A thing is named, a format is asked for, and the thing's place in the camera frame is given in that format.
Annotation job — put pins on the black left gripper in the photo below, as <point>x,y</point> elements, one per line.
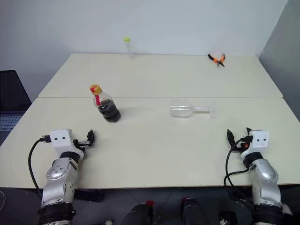
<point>77,143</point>

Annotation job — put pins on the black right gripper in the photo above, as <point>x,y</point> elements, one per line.
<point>239,147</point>

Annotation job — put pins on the small bottle with red label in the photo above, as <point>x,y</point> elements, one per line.
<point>109,111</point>

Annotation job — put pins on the clear wine glass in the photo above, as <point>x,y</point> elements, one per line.
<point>179,110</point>

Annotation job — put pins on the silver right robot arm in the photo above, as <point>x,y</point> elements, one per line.
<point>264,173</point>

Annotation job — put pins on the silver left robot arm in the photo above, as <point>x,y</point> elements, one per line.
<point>58,173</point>

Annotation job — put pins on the orange and black pliers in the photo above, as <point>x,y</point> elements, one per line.
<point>216,59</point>

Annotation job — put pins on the dark rounded shape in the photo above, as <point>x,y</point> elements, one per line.
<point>194,211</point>
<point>138,215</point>

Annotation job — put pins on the dark laptop computer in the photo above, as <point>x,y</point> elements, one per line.
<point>11,93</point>

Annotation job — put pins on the clear tube with green cap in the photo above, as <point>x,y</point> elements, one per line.
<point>129,48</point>

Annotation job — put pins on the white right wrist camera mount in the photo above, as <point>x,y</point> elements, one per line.
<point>259,139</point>

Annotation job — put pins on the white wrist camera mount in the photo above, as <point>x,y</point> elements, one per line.
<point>61,138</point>
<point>259,139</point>

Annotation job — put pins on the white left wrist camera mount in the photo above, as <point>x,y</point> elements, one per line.
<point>61,138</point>

